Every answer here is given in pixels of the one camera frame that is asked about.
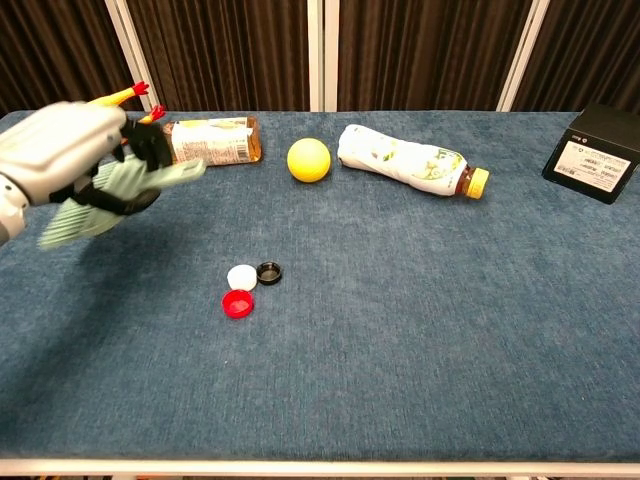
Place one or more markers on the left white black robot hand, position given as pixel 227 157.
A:
pixel 65 145

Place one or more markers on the red bottle cap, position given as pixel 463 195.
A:
pixel 238 304

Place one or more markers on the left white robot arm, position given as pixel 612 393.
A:
pixel 10 215

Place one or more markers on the clear bottle amber liquid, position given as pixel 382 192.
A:
pixel 215 142

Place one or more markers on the black bottle cap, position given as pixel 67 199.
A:
pixel 270 273

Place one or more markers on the white-label bottle yellow cap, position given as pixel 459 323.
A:
pixel 400 157

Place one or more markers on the yellow rubber chicken toy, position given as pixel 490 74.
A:
pixel 117 96

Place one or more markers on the dark pleated curtain panel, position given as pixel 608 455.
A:
pixel 590 50
pixel 425 55
pixel 225 55
pixel 55 45

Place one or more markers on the yellow ball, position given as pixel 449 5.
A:
pixel 309 160

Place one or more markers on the blue carpet table cover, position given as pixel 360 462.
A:
pixel 350 360

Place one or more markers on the black box with white label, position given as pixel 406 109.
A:
pixel 595 160

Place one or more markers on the white partition post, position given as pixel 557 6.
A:
pixel 522 55
pixel 322 55
pixel 130 50

